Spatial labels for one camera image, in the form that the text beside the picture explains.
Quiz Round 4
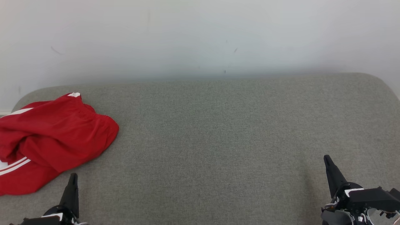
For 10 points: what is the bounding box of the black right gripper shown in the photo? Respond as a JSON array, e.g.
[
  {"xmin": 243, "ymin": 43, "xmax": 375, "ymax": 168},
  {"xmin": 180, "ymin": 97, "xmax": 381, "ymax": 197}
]
[{"xmin": 323, "ymin": 155, "xmax": 369, "ymax": 213}]

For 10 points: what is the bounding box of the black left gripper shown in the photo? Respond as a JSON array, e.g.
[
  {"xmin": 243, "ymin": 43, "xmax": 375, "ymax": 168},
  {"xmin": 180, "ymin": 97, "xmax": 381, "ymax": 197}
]
[{"xmin": 44, "ymin": 173, "xmax": 88, "ymax": 225}]

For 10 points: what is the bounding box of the red basketball jersey white trim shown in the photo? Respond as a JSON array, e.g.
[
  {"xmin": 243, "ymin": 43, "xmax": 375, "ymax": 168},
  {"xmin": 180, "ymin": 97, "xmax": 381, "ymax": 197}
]
[{"xmin": 0, "ymin": 156, "xmax": 61, "ymax": 196}]

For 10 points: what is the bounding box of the red shorts white side stripe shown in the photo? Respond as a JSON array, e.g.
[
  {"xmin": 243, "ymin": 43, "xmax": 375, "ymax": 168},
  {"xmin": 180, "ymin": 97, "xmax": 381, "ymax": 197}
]
[{"xmin": 0, "ymin": 92, "xmax": 119, "ymax": 173}]

